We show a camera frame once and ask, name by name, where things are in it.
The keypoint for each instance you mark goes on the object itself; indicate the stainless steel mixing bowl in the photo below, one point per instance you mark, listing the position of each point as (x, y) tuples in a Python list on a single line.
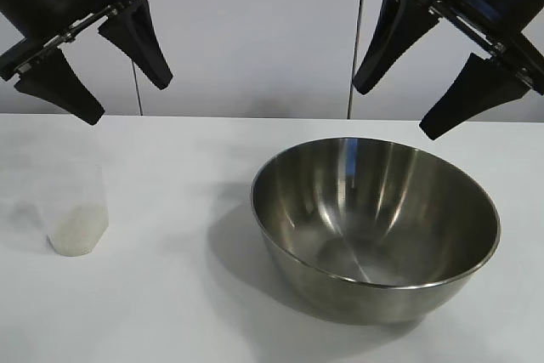
[(374, 218)]

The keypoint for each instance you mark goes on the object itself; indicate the clear plastic measuring cup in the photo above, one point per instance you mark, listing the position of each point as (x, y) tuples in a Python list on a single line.
[(72, 193)]

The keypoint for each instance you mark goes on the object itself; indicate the white rice grains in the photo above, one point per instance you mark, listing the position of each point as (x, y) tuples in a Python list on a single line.
[(78, 231)]

